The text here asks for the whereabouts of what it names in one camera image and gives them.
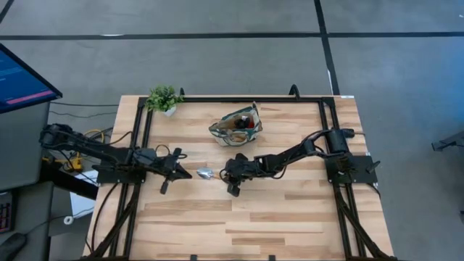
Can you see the black table clamp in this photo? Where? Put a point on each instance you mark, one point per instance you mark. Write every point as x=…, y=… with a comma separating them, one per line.
x=193, y=258
x=182, y=92
x=272, y=258
x=294, y=91

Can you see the blue-screen monitor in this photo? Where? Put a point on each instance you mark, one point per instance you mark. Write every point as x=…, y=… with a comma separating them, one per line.
x=21, y=79

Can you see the small black box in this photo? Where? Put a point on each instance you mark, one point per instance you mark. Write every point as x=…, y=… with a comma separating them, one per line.
x=350, y=132

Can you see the black computer mouse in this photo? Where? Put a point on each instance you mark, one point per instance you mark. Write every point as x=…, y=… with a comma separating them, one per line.
x=12, y=246

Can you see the white tape roll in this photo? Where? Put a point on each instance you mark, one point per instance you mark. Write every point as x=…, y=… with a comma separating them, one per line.
x=65, y=220

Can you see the green plant in white pot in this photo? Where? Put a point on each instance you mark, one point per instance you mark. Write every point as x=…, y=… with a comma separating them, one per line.
x=163, y=98

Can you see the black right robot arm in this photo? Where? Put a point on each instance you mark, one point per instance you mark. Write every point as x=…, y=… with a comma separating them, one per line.
x=290, y=156

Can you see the white paper sheet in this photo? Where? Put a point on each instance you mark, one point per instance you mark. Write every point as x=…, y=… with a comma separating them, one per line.
x=81, y=206

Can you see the grey desk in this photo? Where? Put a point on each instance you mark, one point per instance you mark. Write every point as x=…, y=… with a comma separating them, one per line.
x=32, y=217

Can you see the black keyboard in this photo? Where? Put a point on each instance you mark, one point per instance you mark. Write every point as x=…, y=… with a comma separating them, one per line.
x=5, y=215

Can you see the black metal table frame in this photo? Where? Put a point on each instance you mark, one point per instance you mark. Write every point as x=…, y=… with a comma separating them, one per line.
x=253, y=99

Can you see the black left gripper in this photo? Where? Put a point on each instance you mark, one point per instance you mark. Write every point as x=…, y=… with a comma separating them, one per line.
x=163, y=165

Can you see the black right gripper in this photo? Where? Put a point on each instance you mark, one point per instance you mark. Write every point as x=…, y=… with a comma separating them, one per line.
x=243, y=168

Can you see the grey chair base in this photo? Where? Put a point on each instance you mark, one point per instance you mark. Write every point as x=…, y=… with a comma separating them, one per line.
x=449, y=143

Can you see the yellow tape measure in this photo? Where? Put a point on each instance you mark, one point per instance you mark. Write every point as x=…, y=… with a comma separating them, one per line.
x=74, y=164

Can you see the black desk beam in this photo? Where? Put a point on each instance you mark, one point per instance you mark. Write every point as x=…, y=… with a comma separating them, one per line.
x=72, y=185

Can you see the beige green gardening bag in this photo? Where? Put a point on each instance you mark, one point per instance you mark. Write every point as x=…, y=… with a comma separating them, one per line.
x=226, y=127

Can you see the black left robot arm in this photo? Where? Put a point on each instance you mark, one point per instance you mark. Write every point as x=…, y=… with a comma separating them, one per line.
x=94, y=150

